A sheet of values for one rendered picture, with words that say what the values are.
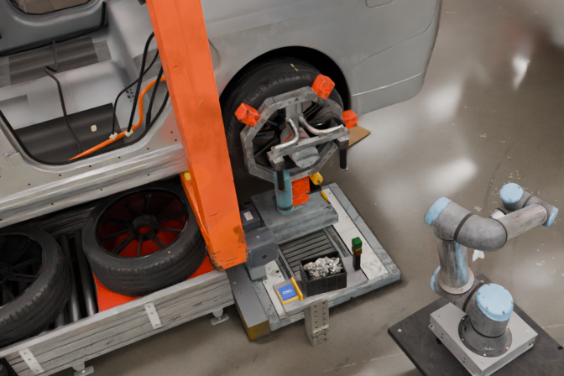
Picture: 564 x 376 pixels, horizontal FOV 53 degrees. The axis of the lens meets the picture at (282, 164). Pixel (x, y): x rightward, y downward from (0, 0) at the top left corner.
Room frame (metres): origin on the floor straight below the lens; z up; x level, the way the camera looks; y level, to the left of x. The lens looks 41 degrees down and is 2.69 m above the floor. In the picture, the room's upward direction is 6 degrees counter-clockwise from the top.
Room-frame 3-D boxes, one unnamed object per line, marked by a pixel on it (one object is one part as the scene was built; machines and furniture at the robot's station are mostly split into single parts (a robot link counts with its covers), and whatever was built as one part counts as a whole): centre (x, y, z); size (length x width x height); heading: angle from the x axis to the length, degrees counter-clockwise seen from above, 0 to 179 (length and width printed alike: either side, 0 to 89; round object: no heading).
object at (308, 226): (2.44, -0.02, 0.13); 0.50 x 0.36 x 0.10; 109
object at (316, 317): (1.64, -0.10, 0.21); 0.10 x 0.10 x 0.42; 19
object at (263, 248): (2.15, 0.21, 0.26); 0.42 x 0.18 x 0.35; 19
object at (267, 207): (2.44, -0.02, 0.32); 0.40 x 0.30 x 0.28; 109
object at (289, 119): (2.14, -0.02, 1.03); 0.19 x 0.18 x 0.11; 19
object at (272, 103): (2.28, -0.07, 0.85); 0.54 x 0.07 x 0.54; 109
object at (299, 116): (2.20, -0.21, 1.03); 0.19 x 0.18 x 0.11; 19
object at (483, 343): (1.32, -0.82, 0.45); 0.19 x 0.19 x 0.10
